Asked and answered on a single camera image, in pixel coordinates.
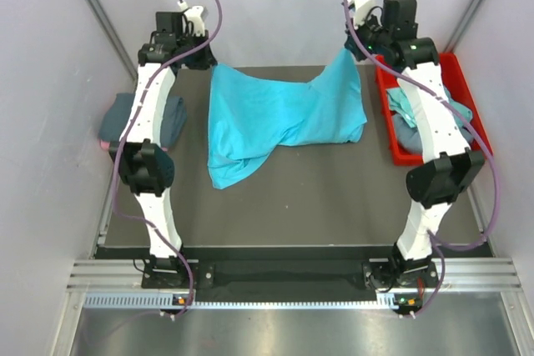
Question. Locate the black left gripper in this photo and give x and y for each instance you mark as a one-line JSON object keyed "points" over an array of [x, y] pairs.
{"points": [[205, 61]]}

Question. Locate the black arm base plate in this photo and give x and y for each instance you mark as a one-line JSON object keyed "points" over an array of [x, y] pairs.
{"points": [[296, 280]]}

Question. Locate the bright blue t shirt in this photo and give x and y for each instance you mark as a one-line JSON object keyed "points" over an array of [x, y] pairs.
{"points": [[249, 117]]}

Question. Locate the grey slotted cable duct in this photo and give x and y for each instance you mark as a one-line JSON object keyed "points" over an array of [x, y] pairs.
{"points": [[175, 302]]}

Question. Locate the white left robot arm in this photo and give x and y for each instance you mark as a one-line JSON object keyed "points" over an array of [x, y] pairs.
{"points": [[146, 169]]}

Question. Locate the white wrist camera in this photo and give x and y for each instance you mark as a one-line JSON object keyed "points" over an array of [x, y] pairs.
{"points": [[359, 10], [191, 20]]}

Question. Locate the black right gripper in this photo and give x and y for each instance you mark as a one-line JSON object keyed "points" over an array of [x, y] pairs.
{"points": [[352, 43]]}

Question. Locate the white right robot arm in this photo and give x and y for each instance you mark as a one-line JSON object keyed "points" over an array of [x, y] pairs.
{"points": [[449, 164]]}

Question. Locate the red plastic bin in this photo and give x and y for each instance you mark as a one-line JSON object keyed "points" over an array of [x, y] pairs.
{"points": [[453, 79]]}

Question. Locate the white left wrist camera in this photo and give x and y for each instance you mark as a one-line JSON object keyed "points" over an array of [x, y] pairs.
{"points": [[191, 20]]}

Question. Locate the grey-blue t shirt in bin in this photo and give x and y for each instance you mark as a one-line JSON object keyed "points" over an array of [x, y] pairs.
{"points": [[409, 139]]}

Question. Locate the aluminium frame rail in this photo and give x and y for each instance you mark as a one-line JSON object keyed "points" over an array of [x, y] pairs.
{"points": [[477, 275]]}

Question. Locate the turquoise t shirt in bin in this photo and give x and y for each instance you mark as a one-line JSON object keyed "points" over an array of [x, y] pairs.
{"points": [[403, 115]]}

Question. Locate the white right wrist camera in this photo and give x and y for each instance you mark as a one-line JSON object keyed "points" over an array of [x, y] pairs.
{"points": [[359, 10]]}

